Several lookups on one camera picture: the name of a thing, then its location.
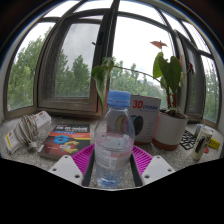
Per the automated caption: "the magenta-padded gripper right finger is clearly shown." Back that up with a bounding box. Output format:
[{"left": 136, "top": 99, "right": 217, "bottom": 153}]
[{"left": 128, "top": 144, "right": 176, "bottom": 188}]

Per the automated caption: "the black lattice trivet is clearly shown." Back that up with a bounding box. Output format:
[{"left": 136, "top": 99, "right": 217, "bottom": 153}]
[{"left": 179, "top": 129, "right": 198, "bottom": 151}]

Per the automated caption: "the white red filament box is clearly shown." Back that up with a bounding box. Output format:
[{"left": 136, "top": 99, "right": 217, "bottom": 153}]
[{"left": 128, "top": 94, "right": 162, "bottom": 145}]

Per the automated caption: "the coiled white power cable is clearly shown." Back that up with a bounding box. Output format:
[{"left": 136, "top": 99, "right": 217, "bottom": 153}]
[{"left": 14, "top": 114, "right": 41, "bottom": 153}]

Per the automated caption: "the yellow box with black lettering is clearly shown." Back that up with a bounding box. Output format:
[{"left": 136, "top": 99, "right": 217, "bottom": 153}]
[{"left": 208, "top": 137, "right": 222, "bottom": 151}]

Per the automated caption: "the dark-framed bay window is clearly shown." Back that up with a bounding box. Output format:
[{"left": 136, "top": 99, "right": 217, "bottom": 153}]
[{"left": 3, "top": 0, "right": 221, "bottom": 125}]

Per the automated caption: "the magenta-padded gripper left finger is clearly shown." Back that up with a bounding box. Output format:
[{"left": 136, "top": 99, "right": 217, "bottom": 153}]
[{"left": 48, "top": 143, "right": 97, "bottom": 188}]

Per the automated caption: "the clear blue-capped water bottle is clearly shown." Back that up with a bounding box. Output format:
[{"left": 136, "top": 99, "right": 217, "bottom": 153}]
[{"left": 94, "top": 90, "right": 136, "bottom": 190}]

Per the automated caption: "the potted red-flowered plant, white pot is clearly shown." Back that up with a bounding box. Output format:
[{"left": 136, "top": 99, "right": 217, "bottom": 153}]
[{"left": 91, "top": 40, "right": 196, "bottom": 152}]

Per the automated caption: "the dark colourful paperback book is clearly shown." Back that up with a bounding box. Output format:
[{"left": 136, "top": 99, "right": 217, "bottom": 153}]
[{"left": 39, "top": 123, "right": 92, "bottom": 161}]

